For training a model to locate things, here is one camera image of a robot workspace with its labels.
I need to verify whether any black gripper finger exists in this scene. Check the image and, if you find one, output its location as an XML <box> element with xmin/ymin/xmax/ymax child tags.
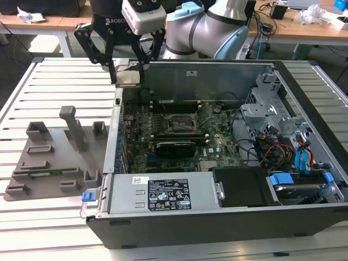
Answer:
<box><xmin>131</xmin><ymin>28</ymin><xmax>166</xmax><ymax>84</ymax></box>
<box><xmin>73</xmin><ymin>24</ymin><xmax>118</xmax><ymax>84</ymax></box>

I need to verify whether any silver CPU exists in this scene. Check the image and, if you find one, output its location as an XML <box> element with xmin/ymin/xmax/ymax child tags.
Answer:
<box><xmin>116</xmin><ymin>68</ymin><xmax>141</xmax><ymax>87</ymax></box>

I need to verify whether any long wooden desk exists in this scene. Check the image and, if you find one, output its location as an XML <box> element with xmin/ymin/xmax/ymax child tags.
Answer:
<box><xmin>0</xmin><ymin>0</ymin><xmax>167</xmax><ymax>58</ymax></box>

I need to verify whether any black bag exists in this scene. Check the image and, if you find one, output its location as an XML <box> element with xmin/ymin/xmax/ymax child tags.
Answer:
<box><xmin>0</xmin><ymin>0</ymin><xmax>87</xmax><ymax>17</ymax></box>

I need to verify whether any crumpled white paper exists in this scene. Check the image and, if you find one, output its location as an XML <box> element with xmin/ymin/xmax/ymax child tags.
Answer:
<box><xmin>16</xmin><ymin>7</ymin><xmax>46</xmax><ymax>24</ymax></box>

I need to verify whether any black RAM slot bank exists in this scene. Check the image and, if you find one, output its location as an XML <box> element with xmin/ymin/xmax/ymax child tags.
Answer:
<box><xmin>149</xmin><ymin>130</ymin><xmax>210</xmax><ymax>145</ymax></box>
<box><xmin>149</xmin><ymin>99</ymin><xmax>202</xmax><ymax>114</ymax></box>

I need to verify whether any white power strip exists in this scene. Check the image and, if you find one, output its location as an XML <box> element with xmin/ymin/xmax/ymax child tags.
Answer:
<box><xmin>238</xmin><ymin>44</ymin><xmax>251</xmax><ymax>60</ymax></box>

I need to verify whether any black graphics card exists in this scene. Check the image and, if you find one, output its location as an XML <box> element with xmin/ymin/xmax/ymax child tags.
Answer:
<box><xmin>153</xmin><ymin>139</ymin><xmax>196</xmax><ymax>159</ymax></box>

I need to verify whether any green motherboard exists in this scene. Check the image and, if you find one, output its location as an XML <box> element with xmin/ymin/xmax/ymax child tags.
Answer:
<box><xmin>123</xmin><ymin>102</ymin><xmax>243</xmax><ymax>173</ymax></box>

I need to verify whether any grey parts rack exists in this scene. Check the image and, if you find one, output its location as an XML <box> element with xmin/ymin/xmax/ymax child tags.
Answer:
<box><xmin>4</xmin><ymin>105</ymin><xmax>111</xmax><ymax>202</ymax></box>

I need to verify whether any metal drive cage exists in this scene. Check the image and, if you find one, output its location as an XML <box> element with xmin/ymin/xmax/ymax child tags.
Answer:
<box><xmin>240</xmin><ymin>72</ymin><xmax>313</xmax><ymax>142</ymax></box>

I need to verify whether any small black box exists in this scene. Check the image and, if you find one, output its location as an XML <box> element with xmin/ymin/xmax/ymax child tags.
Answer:
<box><xmin>270</xmin><ymin>4</ymin><xmax>288</xmax><ymax>20</ymax></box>

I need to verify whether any green RAM stick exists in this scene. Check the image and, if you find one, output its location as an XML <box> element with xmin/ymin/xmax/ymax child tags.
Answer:
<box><xmin>28</xmin><ymin>168</ymin><xmax>78</xmax><ymax>176</ymax></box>

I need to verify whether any wooden desk with clutter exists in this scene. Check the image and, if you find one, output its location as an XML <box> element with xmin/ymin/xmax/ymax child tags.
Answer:
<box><xmin>246</xmin><ymin>0</ymin><xmax>348</xmax><ymax>59</ymax></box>

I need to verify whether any clear plastic bag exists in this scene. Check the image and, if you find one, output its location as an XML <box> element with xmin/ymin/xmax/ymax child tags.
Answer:
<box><xmin>295</xmin><ymin>4</ymin><xmax>331</xmax><ymax>25</ymax></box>

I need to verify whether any silver power supply unit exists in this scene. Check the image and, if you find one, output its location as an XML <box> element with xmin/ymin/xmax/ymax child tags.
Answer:
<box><xmin>108</xmin><ymin>172</ymin><xmax>221</xmax><ymax>214</ymax></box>

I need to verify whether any white flat box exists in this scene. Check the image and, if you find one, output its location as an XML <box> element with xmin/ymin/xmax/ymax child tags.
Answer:
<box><xmin>320</xmin><ymin>10</ymin><xmax>348</xmax><ymax>30</ymax></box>

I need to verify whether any hard disk in blue carrier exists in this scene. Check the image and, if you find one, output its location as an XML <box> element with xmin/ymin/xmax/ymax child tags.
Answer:
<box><xmin>268</xmin><ymin>171</ymin><xmax>334</xmax><ymax>204</ymax></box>

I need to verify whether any black open PC case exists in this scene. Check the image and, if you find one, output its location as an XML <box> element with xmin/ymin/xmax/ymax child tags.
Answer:
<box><xmin>80</xmin><ymin>58</ymin><xmax>348</xmax><ymax>250</ymax></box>

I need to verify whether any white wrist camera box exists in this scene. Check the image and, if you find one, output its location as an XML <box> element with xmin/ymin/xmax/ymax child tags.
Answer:
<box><xmin>121</xmin><ymin>0</ymin><xmax>167</xmax><ymax>35</ymax></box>

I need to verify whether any blue cable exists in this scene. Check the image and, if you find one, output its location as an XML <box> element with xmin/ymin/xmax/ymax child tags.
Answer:
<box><xmin>257</xmin><ymin>23</ymin><xmax>269</xmax><ymax>59</ymax></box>

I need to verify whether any red yellow black wire bundle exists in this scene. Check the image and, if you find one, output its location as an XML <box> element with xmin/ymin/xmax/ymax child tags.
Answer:
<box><xmin>255</xmin><ymin>133</ymin><xmax>297</xmax><ymax>170</ymax></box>

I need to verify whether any blue flat wire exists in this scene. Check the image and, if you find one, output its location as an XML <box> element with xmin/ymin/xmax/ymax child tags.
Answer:
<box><xmin>299</xmin><ymin>140</ymin><xmax>314</xmax><ymax>175</ymax></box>
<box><xmin>294</xmin><ymin>148</ymin><xmax>307</xmax><ymax>175</ymax></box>

